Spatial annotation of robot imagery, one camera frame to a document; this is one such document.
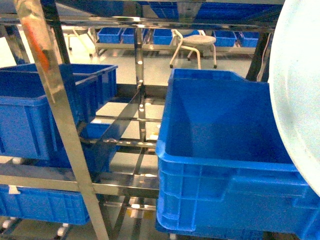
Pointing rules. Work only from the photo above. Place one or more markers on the light blue oval tray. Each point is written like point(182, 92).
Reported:
point(294, 78)

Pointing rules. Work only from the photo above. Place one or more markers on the steel shelf rack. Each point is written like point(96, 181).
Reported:
point(106, 196)

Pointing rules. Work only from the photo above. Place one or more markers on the blue bin left shelf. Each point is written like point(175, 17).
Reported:
point(27, 126)

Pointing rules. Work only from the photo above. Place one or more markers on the white round stool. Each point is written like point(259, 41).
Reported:
point(195, 43)

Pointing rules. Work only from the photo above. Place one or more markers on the blue bin lower left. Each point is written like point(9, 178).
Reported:
point(44, 205)

